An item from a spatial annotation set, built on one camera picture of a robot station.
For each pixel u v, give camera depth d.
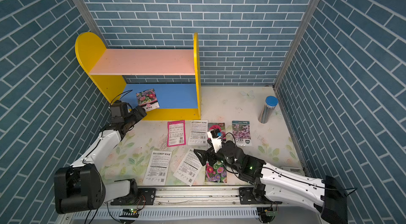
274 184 0.50
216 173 0.81
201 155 0.63
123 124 0.63
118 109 0.65
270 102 0.87
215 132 0.62
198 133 0.96
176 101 0.93
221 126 0.99
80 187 0.40
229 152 0.55
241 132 0.96
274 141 0.94
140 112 0.80
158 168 0.82
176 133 0.95
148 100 0.94
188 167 0.83
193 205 0.73
